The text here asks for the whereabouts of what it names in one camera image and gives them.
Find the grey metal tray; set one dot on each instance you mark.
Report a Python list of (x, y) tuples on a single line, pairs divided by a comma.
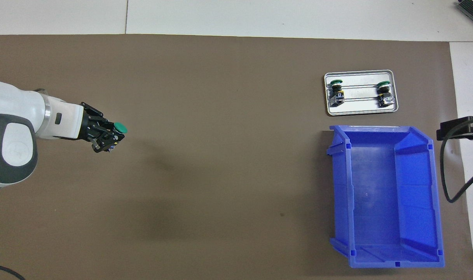
[(360, 109)]

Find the green push button switch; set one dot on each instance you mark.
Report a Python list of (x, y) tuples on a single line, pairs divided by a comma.
[(336, 92), (120, 128), (384, 93)]

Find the brown table mat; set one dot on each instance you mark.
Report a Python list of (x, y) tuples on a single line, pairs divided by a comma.
[(220, 97)]

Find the blue plastic storage bin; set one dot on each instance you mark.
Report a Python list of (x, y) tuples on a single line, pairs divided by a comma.
[(384, 194)]

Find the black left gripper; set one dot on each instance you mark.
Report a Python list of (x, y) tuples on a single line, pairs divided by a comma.
[(88, 127)]

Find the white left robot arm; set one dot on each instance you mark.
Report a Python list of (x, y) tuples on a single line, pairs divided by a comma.
[(11, 116)]

